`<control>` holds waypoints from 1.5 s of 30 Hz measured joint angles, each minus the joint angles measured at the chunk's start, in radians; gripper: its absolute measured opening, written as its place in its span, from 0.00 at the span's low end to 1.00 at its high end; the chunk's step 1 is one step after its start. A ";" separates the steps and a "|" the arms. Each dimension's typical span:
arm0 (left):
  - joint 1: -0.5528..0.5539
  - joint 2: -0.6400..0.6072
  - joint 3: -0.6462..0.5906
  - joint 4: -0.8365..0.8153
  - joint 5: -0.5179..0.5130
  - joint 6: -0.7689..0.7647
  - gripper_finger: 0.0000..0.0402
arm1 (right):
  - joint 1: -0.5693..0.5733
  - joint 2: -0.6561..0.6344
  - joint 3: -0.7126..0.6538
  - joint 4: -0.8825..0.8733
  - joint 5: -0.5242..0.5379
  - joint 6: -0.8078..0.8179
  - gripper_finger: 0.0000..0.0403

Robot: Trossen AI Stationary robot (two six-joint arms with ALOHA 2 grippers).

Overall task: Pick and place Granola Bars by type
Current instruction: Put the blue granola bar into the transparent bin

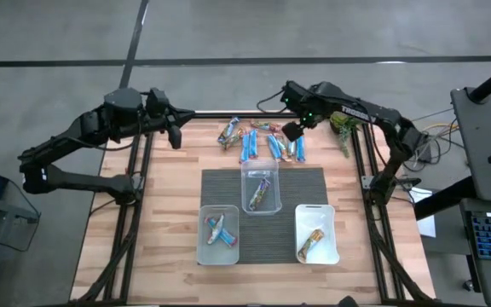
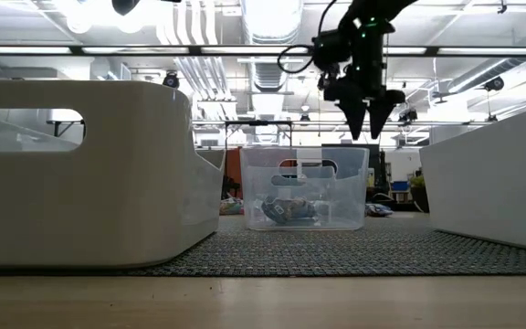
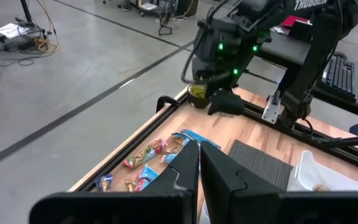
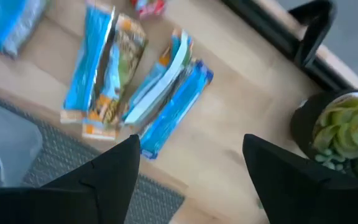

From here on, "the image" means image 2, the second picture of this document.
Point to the black ceiling-hung device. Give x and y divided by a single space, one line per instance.
171 80
407 115
493 83

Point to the linear pendant ceiling light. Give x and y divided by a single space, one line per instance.
16 50

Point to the dark woven placemat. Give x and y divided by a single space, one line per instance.
336 251

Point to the dark blue Chewy granola bar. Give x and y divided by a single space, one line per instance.
286 211

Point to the green and orange granola bar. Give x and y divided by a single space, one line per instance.
232 206

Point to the silver ceiling air duct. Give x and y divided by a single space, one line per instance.
270 18

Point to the white plastic bin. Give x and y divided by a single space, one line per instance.
496 192

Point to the black background cabinet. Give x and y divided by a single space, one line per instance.
375 169

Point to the frosted translucent plastic bin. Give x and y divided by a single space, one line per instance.
108 192

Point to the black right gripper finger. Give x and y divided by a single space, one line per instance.
379 119
355 116

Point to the clear plastic bin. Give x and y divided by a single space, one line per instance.
250 183

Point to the orange room partition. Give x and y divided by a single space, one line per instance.
233 164

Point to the blue storage box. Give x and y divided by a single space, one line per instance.
400 186

